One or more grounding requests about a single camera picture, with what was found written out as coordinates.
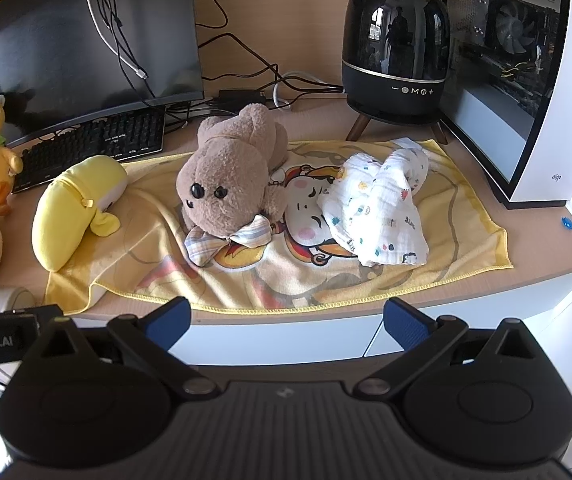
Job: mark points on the black round speaker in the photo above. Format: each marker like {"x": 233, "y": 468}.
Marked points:
{"x": 396, "y": 40}

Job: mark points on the black power adapter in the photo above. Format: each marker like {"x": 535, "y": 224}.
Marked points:
{"x": 241, "y": 95}

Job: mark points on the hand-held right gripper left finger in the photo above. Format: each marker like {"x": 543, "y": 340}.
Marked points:
{"x": 168, "y": 327}

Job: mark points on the black keyboard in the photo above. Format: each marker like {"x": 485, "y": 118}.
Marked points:
{"x": 90, "y": 140}

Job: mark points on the yellow cartoon printed blanket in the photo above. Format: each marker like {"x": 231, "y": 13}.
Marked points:
{"x": 276, "y": 280}

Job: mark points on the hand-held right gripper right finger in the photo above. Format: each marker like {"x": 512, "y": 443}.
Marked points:
{"x": 406, "y": 330}

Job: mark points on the white printed muslin cloth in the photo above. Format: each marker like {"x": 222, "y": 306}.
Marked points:
{"x": 381, "y": 210}

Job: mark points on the small blue object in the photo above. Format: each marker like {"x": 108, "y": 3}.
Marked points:
{"x": 566, "y": 222}

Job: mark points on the black curved monitor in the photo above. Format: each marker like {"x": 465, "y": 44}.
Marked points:
{"x": 65, "y": 50}

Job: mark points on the yellow banana plush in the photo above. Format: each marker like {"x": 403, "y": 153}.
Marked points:
{"x": 65, "y": 210}

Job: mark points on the white computer case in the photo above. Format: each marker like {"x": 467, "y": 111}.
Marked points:
{"x": 556, "y": 135}

